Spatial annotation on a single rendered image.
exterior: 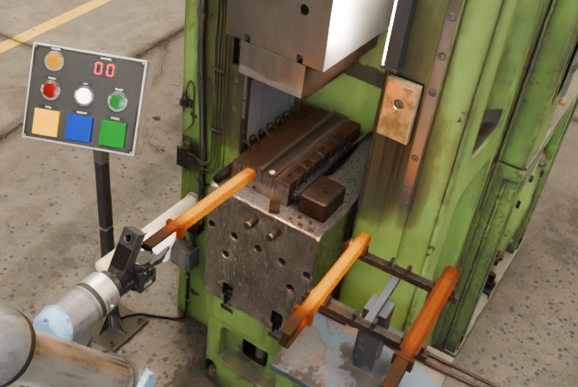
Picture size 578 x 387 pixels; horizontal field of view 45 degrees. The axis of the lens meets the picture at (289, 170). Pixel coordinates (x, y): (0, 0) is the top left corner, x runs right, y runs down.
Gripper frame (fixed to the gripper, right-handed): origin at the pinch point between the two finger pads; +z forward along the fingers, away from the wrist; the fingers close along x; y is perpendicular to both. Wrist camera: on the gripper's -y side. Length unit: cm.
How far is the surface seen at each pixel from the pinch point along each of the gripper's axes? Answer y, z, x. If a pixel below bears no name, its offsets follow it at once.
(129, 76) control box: -9, 35, -45
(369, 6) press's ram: -41, 62, 13
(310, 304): 6.8, 7.3, 35.9
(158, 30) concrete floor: 109, 241, -220
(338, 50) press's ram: -34, 49, 13
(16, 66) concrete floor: 108, 142, -246
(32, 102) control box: 1, 18, -68
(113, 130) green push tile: 4, 26, -44
